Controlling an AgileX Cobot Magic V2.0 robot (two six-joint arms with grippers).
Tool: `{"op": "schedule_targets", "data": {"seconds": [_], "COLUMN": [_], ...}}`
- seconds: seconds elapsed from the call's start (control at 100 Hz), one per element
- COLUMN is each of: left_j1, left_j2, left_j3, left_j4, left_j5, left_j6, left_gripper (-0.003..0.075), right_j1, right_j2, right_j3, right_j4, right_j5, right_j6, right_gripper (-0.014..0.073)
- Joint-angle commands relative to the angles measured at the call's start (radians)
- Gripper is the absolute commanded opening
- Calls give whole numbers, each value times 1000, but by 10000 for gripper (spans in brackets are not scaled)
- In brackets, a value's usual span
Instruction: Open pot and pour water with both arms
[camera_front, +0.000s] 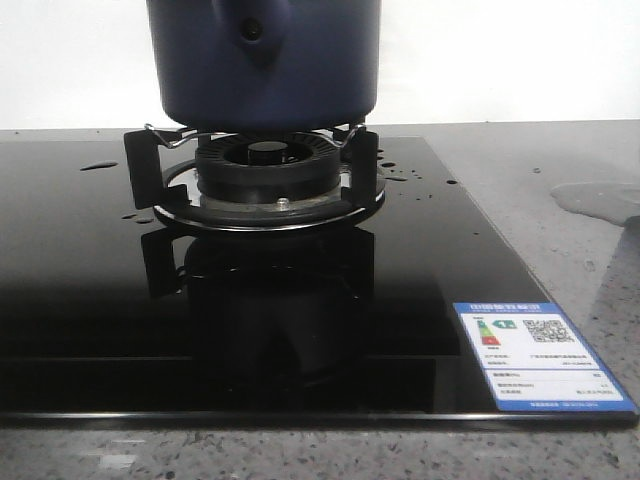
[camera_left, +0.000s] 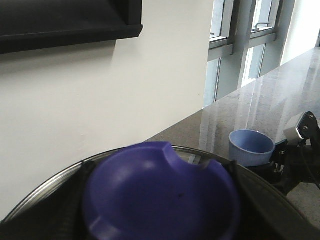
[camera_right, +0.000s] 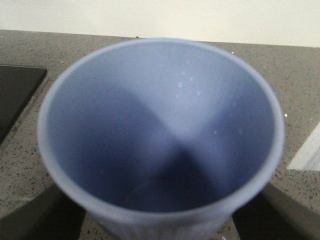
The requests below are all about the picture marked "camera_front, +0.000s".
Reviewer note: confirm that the dark blue cooking pot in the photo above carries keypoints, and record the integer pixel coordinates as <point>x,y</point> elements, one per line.
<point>260,66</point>

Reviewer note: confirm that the black pot support grate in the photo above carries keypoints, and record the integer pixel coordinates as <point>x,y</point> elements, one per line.
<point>163,177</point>

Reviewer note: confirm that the black round gas burner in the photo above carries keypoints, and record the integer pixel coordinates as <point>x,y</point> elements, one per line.
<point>262,168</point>

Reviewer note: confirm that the black glass gas stove top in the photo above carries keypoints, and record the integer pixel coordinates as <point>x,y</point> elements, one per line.
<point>109,318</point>

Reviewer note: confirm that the blue white energy label sticker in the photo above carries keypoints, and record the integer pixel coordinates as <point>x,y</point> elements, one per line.
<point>534,360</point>

